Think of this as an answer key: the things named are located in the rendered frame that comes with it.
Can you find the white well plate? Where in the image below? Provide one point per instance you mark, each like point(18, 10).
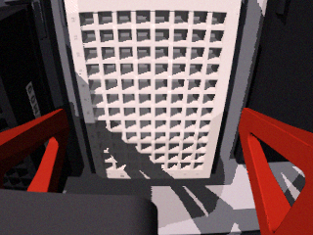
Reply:
point(162, 105)

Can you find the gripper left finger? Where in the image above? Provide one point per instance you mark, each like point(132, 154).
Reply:
point(18, 142)

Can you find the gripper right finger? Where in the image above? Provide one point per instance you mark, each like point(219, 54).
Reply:
point(274, 212)

